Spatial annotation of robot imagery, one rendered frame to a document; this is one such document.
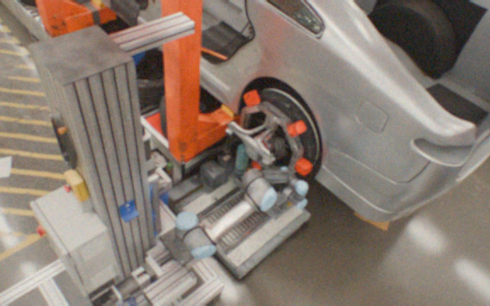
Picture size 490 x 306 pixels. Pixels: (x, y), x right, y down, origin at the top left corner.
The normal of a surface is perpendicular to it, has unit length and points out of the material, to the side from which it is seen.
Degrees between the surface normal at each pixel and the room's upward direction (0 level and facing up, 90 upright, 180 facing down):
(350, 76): 78
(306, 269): 0
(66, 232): 0
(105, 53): 0
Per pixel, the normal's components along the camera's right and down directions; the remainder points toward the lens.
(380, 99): -0.69, 0.36
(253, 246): 0.11, -0.65
